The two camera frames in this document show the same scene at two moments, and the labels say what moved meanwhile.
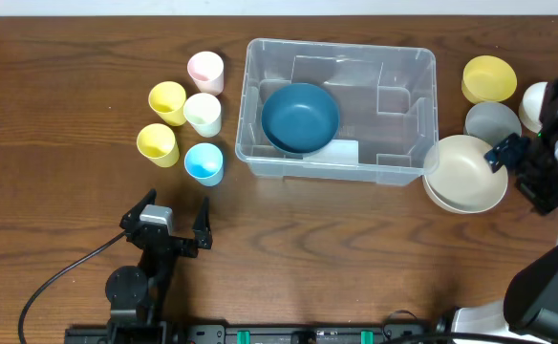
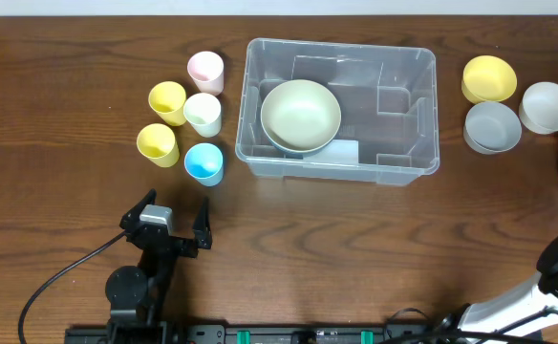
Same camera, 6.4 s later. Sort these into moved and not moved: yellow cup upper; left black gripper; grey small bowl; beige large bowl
Moved: beige large bowl
Not moved: yellow cup upper; left black gripper; grey small bowl
